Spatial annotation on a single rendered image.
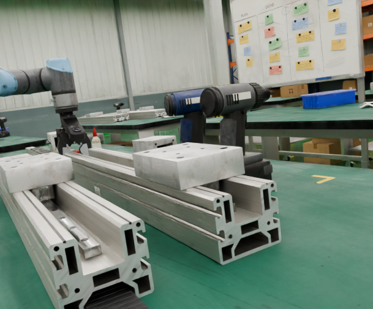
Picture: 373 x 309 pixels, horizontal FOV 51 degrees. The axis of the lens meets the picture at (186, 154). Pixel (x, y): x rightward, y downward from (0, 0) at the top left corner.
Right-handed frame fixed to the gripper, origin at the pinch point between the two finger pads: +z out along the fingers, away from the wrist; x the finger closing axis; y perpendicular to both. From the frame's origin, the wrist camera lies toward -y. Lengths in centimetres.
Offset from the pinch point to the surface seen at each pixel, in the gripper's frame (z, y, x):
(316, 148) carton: 61, 190, -318
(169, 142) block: -6.3, -24.0, -21.8
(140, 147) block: -5.9, -19.5, -14.3
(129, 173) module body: -7, -60, 5
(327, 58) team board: -35, 114, -255
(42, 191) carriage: -6, -53, 19
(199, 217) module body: -4, -83, 5
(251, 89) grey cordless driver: -19, -61, -24
